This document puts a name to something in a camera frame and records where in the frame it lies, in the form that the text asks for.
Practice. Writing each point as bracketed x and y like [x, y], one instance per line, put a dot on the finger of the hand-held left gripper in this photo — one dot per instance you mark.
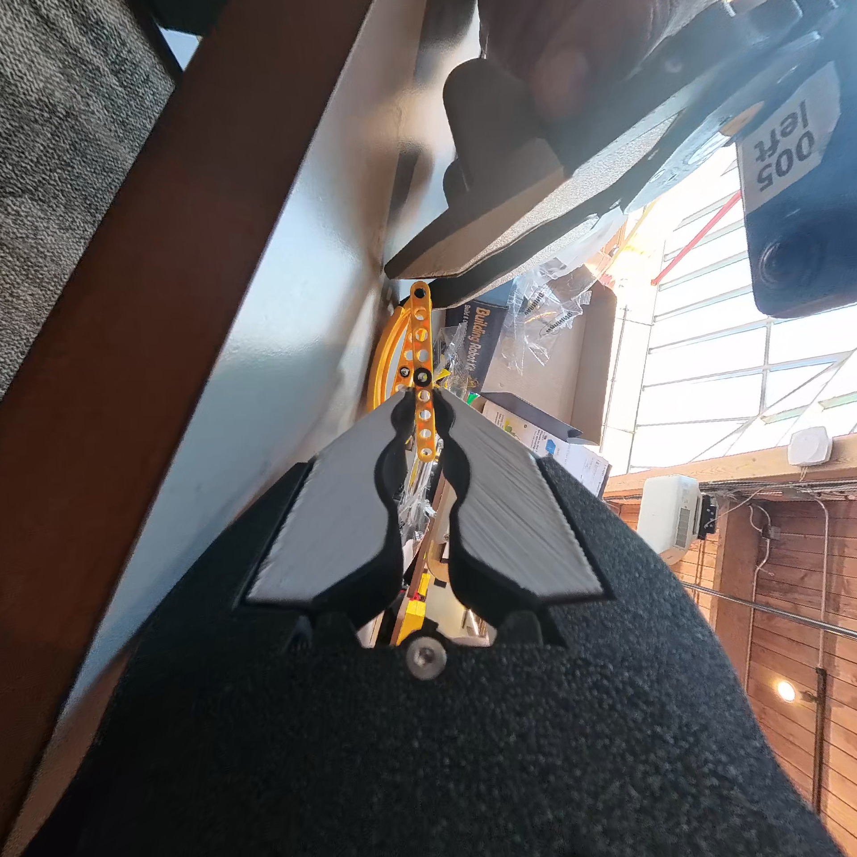
[496, 127]
[509, 214]

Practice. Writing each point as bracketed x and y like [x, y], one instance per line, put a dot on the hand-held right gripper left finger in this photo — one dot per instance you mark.
[322, 536]

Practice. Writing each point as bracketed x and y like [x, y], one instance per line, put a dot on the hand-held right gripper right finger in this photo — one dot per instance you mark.
[529, 536]

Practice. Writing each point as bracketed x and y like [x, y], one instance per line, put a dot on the yellow beam black pin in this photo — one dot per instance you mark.
[422, 348]

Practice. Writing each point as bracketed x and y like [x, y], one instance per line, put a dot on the grey desk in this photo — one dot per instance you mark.
[308, 335]

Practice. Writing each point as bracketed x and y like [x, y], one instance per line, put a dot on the person's left hand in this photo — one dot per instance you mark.
[576, 47]

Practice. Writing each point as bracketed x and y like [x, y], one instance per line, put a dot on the wooden clipboard printed sheet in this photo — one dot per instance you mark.
[569, 455]

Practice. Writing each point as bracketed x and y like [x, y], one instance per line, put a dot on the clear bags inside box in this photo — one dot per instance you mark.
[542, 308]

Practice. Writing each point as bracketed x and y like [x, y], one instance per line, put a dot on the cardboard box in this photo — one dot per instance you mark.
[583, 375]

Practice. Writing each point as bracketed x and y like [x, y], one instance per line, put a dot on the white wall device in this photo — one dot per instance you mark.
[667, 516]

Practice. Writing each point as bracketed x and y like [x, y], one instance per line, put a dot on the small white wall box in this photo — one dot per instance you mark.
[809, 446]

